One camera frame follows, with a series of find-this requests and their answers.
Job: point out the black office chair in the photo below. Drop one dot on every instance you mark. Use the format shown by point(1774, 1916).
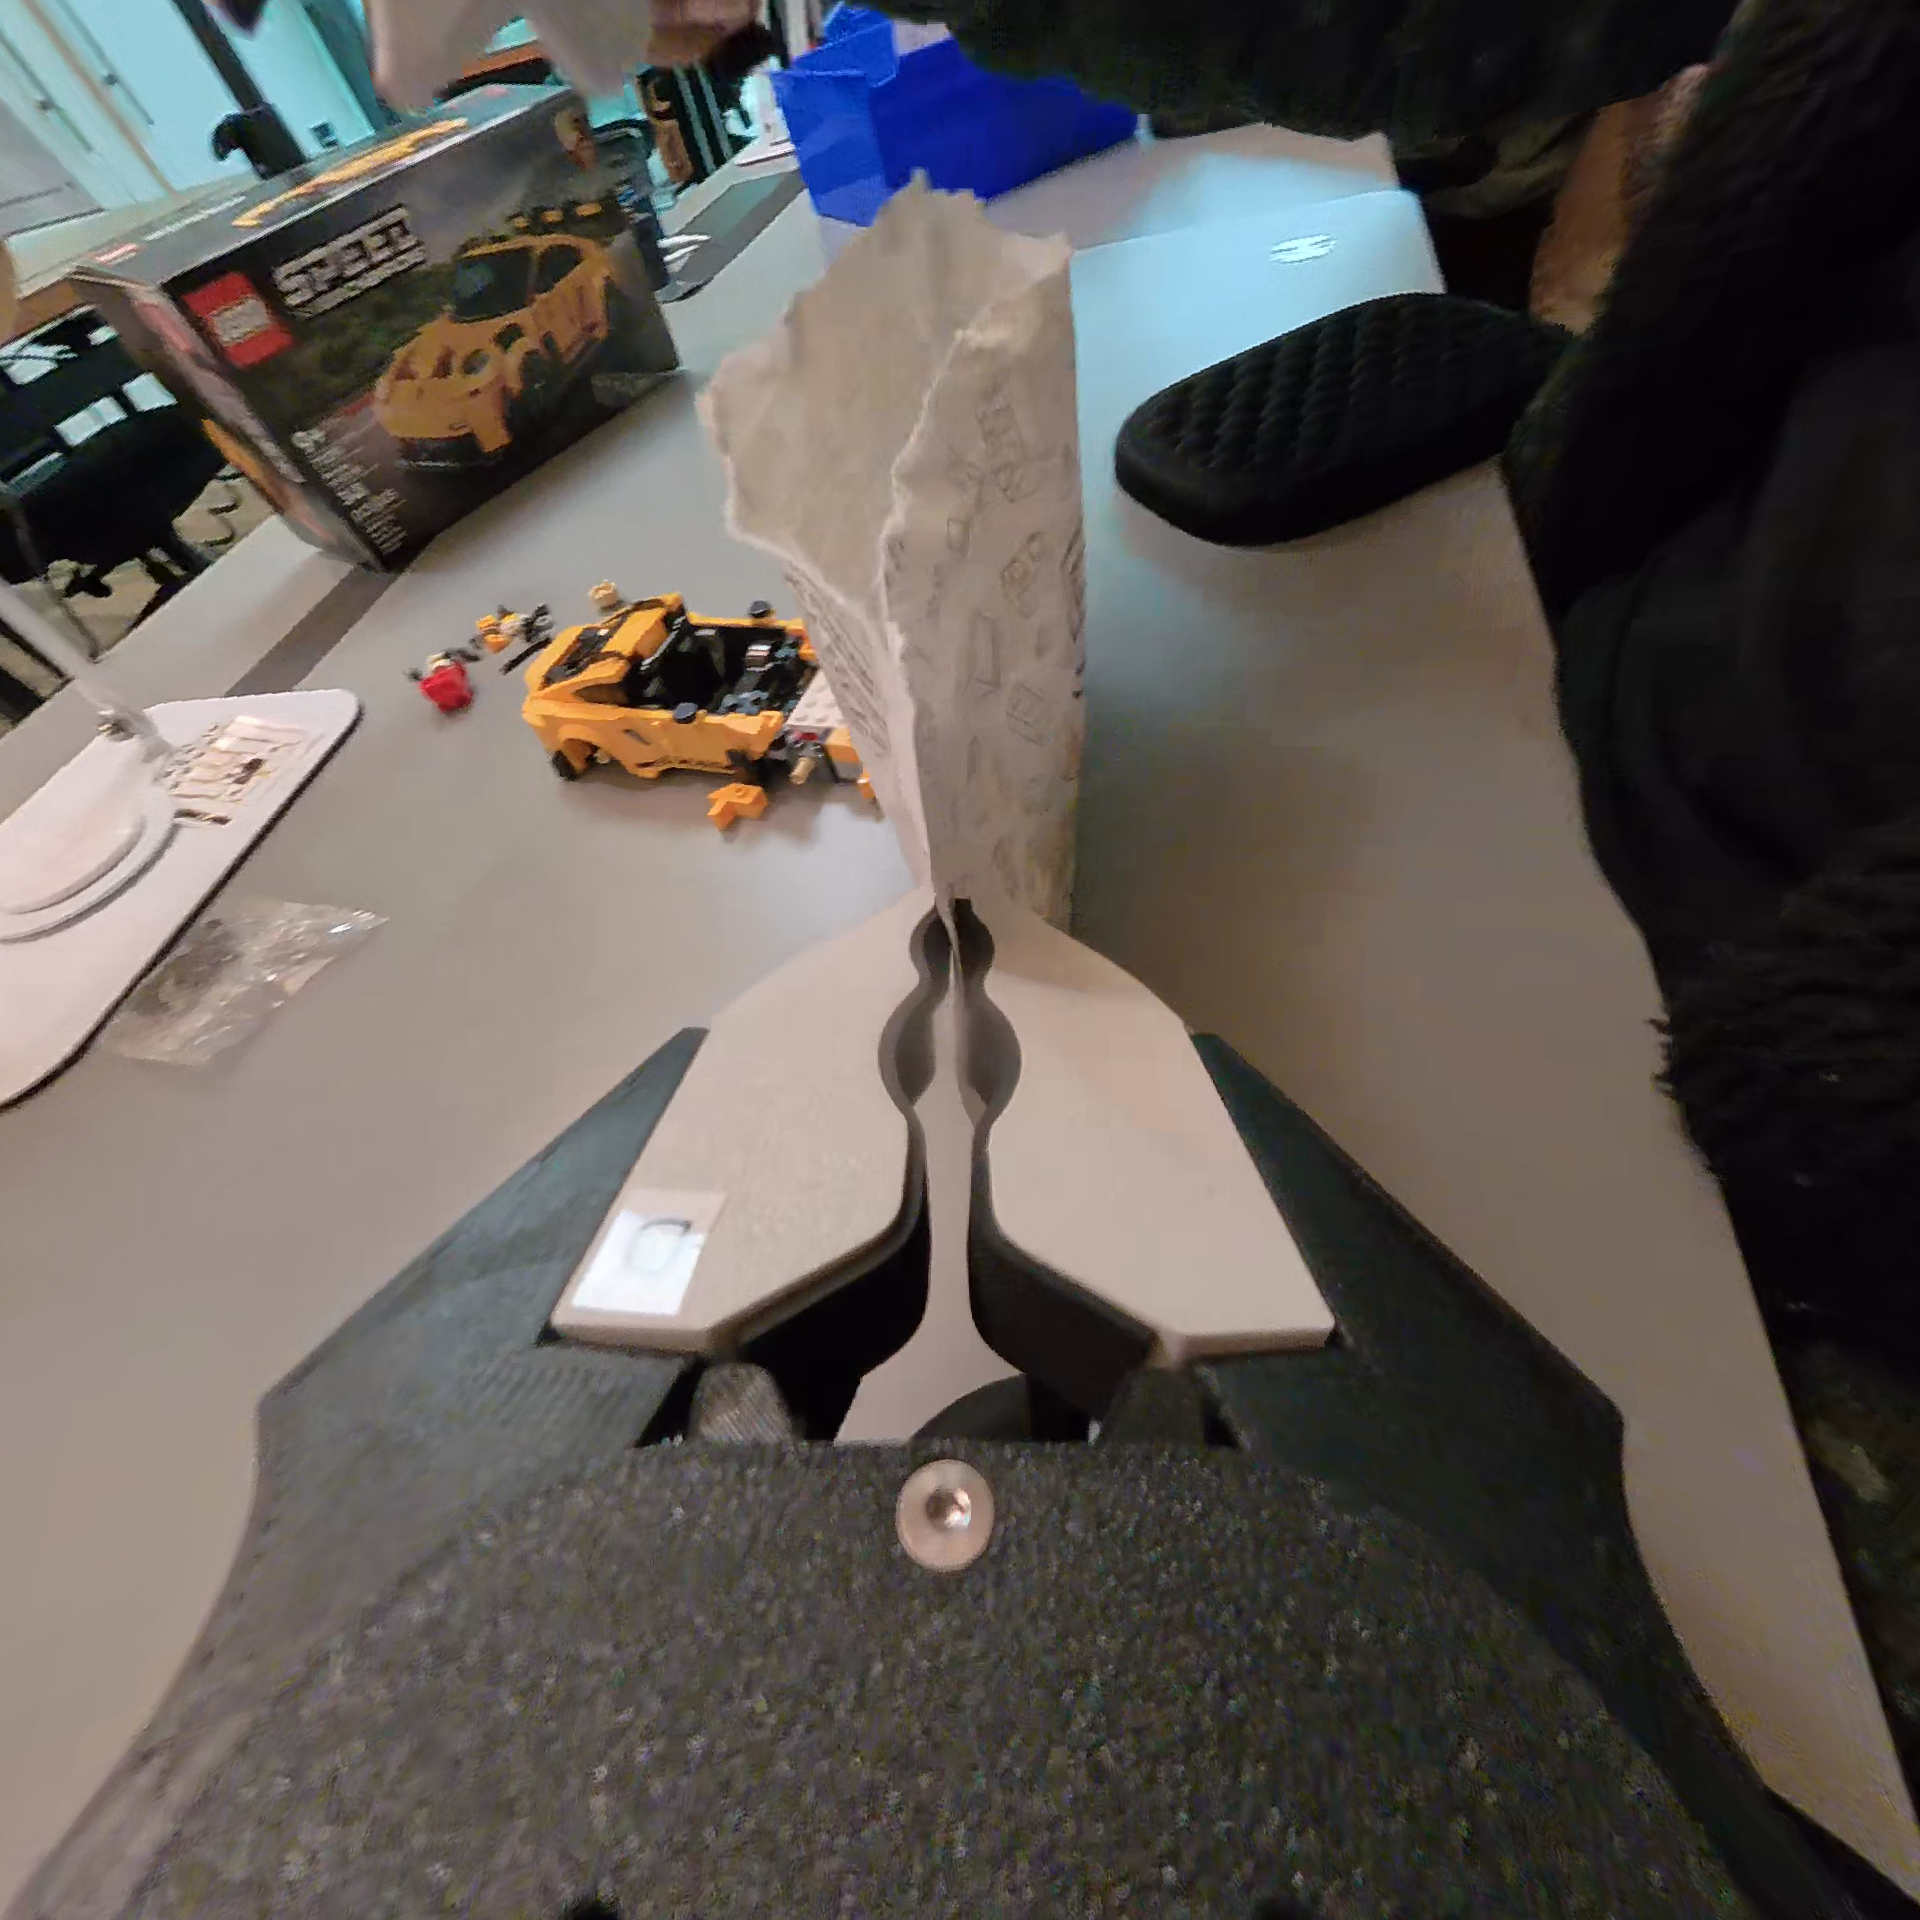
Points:
point(106, 464)

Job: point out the white mat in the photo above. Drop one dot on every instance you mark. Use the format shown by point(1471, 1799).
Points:
point(270, 751)

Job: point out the small sticker sheet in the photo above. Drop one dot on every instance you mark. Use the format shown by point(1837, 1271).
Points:
point(235, 758)

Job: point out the silver laptop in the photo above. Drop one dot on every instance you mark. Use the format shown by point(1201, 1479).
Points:
point(1277, 300)

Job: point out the yellow lego car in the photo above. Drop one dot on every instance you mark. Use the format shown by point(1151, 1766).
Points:
point(630, 705)

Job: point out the blue plastic bin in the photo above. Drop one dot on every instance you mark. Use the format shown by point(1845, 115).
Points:
point(886, 120)

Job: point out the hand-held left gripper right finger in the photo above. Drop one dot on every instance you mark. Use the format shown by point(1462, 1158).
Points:
point(1142, 1184)

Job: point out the orange lego piece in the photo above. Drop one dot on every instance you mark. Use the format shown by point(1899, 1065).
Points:
point(740, 805)

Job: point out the person's dark jacket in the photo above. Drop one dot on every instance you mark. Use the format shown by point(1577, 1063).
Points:
point(1725, 751)

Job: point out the red lego minifigure piece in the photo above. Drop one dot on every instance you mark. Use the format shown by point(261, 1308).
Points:
point(446, 686)

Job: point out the white printed paper bag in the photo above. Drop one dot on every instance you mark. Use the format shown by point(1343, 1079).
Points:
point(975, 599)

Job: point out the clear plastic bag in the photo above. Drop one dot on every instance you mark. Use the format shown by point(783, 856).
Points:
point(242, 974)

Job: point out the lego set box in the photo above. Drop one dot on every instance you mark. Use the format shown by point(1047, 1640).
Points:
point(451, 300)

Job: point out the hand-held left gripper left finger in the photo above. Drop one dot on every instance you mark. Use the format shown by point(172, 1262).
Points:
point(781, 1155)

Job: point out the pile of small lego pieces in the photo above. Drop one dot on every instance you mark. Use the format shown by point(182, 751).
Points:
point(511, 629)

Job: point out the person's right forearm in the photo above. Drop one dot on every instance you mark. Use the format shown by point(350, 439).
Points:
point(1201, 60)

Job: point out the metal stand with round base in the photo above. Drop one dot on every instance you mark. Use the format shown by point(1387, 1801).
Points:
point(61, 856)

